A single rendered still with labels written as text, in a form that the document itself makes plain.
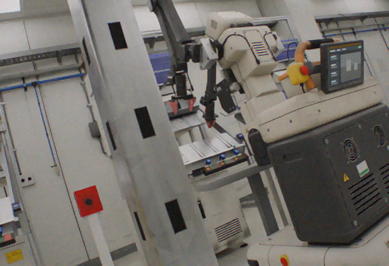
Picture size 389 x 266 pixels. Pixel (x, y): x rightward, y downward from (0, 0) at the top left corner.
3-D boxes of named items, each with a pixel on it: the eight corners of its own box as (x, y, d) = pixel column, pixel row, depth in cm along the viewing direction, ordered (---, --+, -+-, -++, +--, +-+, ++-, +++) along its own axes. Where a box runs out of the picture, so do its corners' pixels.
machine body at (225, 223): (254, 243, 248) (227, 165, 255) (172, 284, 214) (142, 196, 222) (214, 238, 304) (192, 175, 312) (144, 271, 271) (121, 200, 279)
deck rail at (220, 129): (244, 152, 232) (245, 144, 229) (242, 153, 231) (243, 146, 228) (191, 105, 283) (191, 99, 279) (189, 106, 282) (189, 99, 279)
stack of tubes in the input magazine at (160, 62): (183, 79, 276) (173, 49, 279) (124, 91, 251) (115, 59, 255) (178, 84, 287) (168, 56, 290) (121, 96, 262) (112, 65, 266)
